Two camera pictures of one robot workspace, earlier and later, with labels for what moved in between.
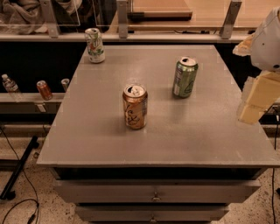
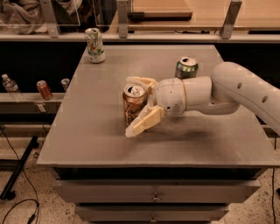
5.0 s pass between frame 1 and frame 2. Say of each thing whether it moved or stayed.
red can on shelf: stayed
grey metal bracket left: stayed
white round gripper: moved
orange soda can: stayed
